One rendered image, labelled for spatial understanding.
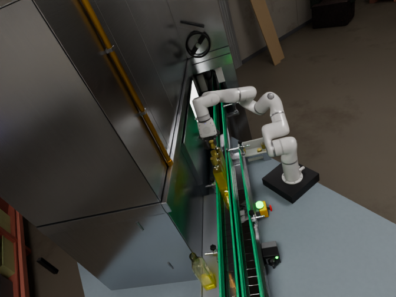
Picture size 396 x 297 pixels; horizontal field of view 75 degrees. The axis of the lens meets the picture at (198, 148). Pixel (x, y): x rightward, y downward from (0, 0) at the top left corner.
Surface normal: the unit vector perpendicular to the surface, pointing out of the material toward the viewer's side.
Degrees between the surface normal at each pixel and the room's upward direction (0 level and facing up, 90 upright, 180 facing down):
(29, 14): 90
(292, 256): 0
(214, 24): 90
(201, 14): 90
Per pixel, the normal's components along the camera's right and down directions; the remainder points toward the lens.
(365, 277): -0.32, -0.75
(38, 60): -0.04, 0.62
